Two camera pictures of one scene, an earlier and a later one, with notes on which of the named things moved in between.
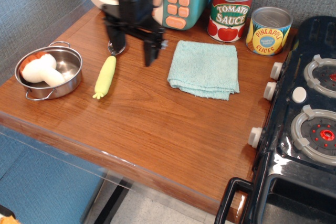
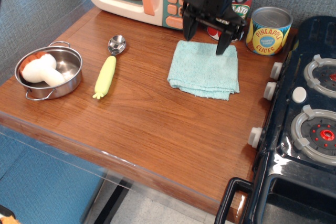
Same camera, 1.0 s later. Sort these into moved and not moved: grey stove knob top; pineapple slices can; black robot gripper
Moved: black robot gripper
Not moved: grey stove knob top; pineapple slices can
